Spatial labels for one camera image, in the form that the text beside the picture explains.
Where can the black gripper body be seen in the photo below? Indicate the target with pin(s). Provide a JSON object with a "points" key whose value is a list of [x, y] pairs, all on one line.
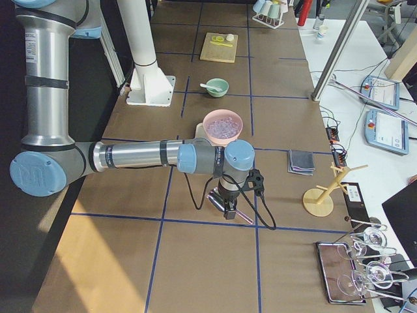
{"points": [[229, 198]]}

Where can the white plastic spoon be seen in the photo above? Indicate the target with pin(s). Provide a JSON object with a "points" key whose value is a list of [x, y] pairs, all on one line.
{"points": [[214, 88]]}

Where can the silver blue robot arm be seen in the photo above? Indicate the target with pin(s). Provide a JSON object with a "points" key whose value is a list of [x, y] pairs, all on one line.
{"points": [[51, 159]]}

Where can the steel ice scoop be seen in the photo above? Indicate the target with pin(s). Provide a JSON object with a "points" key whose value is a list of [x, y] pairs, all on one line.
{"points": [[215, 199]]}

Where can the pink bowl of ice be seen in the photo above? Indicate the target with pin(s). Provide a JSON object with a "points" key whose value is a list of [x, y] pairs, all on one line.
{"points": [[222, 126]]}

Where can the mint green bowl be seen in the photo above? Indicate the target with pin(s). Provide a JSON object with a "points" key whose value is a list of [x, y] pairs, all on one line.
{"points": [[218, 82]]}

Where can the cream plastic tray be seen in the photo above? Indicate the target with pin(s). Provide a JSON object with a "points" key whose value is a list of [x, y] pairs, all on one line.
{"points": [[200, 133]]}

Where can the folded grey cloth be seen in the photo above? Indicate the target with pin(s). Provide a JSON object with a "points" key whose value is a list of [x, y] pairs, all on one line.
{"points": [[300, 162]]}

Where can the wooden mug tree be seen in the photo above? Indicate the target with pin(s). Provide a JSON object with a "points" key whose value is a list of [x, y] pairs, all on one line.
{"points": [[317, 201]]}

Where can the metal glass rack tray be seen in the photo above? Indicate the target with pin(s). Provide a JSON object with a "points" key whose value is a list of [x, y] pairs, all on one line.
{"points": [[334, 265]]}

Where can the bamboo cutting board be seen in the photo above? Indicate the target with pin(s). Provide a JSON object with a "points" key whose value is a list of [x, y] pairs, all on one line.
{"points": [[216, 53]]}

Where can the yellow plastic knife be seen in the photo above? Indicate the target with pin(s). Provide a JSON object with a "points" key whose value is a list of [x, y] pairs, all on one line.
{"points": [[221, 44]]}

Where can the near teach pendant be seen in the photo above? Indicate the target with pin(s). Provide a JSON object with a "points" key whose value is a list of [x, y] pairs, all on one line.
{"points": [[386, 132]]}

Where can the teach pendant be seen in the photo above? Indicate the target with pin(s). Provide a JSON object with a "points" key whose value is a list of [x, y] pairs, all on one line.
{"points": [[386, 132], [382, 90]]}

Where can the far teach pendant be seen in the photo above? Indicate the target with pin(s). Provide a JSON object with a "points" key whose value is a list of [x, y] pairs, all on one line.
{"points": [[382, 90]]}

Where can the paper cup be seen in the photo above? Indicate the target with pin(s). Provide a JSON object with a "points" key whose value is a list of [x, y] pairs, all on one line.
{"points": [[322, 31]]}

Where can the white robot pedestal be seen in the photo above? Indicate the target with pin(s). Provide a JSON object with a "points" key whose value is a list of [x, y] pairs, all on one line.
{"points": [[149, 86]]}

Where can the aluminium frame post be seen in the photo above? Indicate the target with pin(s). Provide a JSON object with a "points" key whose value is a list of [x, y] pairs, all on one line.
{"points": [[347, 30]]}

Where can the cup rack with handle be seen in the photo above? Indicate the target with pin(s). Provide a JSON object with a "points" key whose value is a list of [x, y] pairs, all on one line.
{"points": [[270, 13]]}

